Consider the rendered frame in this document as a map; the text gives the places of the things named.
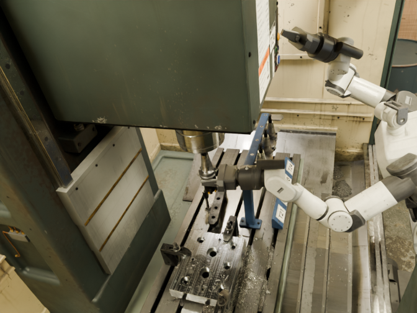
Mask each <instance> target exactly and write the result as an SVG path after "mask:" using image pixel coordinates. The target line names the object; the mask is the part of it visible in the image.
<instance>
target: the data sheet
mask: <svg viewBox="0 0 417 313"><path fill-rule="evenodd" d="M256 19H257V32H258V57H259V66H260V64H261V62H262V59H263V57H264V55H265V53H266V50H267V48H268V46H269V44H270V43H269V0H256Z"/></svg>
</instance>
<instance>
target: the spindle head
mask: <svg viewBox="0 0 417 313"><path fill-rule="evenodd" d="M0 6H1V8H2V10H3V12H4V14H5V16H6V18H7V20H8V23H9V25H10V26H11V29H12V31H13V33H14V35H15V36H16V39H17V41H18V43H19V45H20V47H21V49H22V51H23V53H24V55H25V57H26V59H27V61H28V63H29V65H30V67H31V69H32V72H33V74H34V76H35V78H36V80H37V82H38V84H39V86H40V88H41V90H42V92H43V94H44V96H45V99H46V100H47V103H48V105H49V106H50V109H51V110H52V113H53V115H54V116H55V119H56V120H57V122H66V123H76V124H94V125H113V126H122V127H141V128H151V129H169V130H187V131H197V132H215V133H225V134H243V135H251V133H252V132H253V130H254V127H255V125H256V122H257V119H258V117H259V113H260V111H261V108H262V105H263V103H264V100H265V98H266V94H267V92H268V89H269V87H270V84H271V81H272V52H273V49H274V47H275V46H276V43H275V44H274V47H273V49H272V52H271V54H270V47H269V46H268V47H269V70H270V80H269V83H268V85H267V88H266V91H265V93H264V96H263V98H262V101H261V103H260V94H259V70H258V69H259V57H258V32H257V19H256V0H0ZM260 65H261V64H260Z"/></svg>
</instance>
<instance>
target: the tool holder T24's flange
mask: <svg viewBox="0 0 417 313"><path fill-rule="evenodd" d="M212 165H213V170H212V171H211V172H209V173H204V172H202V171H201V166H200V170H199V175H200V177H201V178H202V179H205V180H208V179H212V178H214V177H216V175H215V173H217V171H216V166H215V165H214V164H212Z"/></svg>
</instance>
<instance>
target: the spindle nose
mask: <svg viewBox="0 0 417 313"><path fill-rule="evenodd" d="M175 133H176V137H177V142H178V143H179V146H180V147H181V148H182V149H183V150H184V151H186V152H189V153H207V152H211V151H212V150H214V149H216V148H218V147H219V146H220V145H221V144H222V143H223V142H224V140H225V133H215V132H197V131H187V130H175Z"/></svg>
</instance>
